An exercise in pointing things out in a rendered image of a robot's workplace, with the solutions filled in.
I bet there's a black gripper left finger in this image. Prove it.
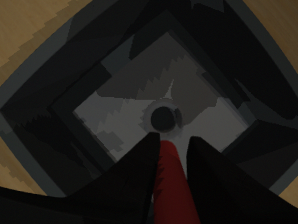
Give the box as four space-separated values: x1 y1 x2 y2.
0 132 161 224

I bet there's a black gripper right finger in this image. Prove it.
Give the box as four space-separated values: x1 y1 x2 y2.
186 136 298 224

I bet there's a dark red peg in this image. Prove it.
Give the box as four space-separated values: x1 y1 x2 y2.
153 140 201 224

